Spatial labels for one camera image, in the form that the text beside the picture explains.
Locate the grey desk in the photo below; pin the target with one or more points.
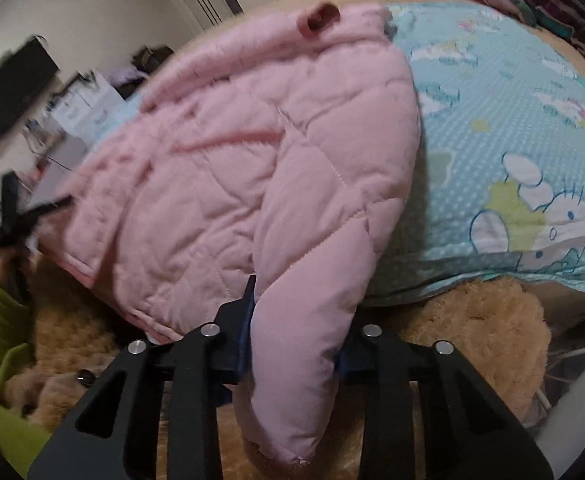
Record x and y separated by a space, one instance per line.
62 160

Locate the white rounded furniture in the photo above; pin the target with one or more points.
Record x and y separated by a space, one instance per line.
582 425

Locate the black bag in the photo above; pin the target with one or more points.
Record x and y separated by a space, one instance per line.
152 57

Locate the blue cartoon printed blanket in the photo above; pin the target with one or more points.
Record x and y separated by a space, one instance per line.
497 135

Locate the white drawer chest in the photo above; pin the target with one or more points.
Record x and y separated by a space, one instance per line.
85 110

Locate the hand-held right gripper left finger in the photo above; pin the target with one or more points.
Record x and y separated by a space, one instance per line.
242 355

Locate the black television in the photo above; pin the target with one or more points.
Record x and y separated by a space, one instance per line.
15 87

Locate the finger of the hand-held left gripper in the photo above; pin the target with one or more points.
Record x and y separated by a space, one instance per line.
45 210
8 195

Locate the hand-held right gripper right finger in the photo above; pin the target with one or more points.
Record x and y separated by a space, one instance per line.
345 362

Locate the pink quilted jacket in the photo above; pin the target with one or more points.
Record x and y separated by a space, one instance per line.
222 160

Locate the purple clothing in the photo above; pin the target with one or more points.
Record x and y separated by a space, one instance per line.
127 76

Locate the tan plush toy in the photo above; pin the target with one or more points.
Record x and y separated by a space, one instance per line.
472 320

